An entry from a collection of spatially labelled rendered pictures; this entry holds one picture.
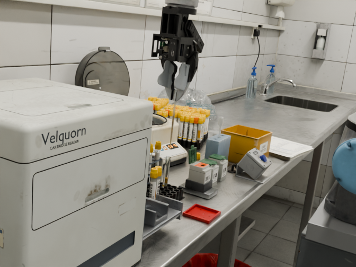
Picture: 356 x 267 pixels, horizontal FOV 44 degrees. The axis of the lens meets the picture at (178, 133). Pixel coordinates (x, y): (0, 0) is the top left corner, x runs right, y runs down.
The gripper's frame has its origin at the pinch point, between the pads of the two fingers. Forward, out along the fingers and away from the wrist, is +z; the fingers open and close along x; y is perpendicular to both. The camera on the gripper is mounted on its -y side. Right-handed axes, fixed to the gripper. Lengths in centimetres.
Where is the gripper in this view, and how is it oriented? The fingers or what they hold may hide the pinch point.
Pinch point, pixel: (176, 95)
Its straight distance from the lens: 106.5
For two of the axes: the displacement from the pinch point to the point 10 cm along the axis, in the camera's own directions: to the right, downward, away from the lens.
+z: -1.1, 9.6, 2.5
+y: -4.8, 1.6, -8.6
